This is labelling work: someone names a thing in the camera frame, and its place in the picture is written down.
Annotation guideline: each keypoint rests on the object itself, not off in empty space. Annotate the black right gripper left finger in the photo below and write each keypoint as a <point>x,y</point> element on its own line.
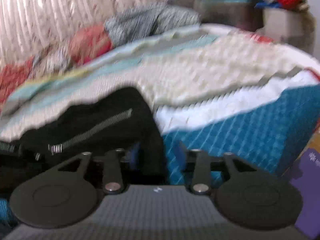
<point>61,196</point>

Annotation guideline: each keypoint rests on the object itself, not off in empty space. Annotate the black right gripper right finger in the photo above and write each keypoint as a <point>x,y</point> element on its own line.
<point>242,193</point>

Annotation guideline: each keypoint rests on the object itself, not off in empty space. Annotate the black pants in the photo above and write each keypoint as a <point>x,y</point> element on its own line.
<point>122,119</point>

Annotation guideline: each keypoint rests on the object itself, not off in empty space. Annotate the purple box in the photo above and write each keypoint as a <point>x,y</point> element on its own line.
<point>304,175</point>

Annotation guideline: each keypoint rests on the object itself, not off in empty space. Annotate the chevron patterned bedspread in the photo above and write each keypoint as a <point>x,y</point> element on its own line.
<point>229,92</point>

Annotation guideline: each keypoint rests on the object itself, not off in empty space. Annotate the red floral pillow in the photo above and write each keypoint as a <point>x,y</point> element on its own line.
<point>57,58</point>

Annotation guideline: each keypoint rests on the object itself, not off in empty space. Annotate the floral curtain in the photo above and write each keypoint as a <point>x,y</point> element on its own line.
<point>27,26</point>

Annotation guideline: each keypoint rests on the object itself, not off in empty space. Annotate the dark cabinet with teal edge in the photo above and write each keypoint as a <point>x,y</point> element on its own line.
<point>237,13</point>

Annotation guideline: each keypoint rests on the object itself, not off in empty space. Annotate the blue grey patterned pillow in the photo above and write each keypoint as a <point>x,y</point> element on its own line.
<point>152,19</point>

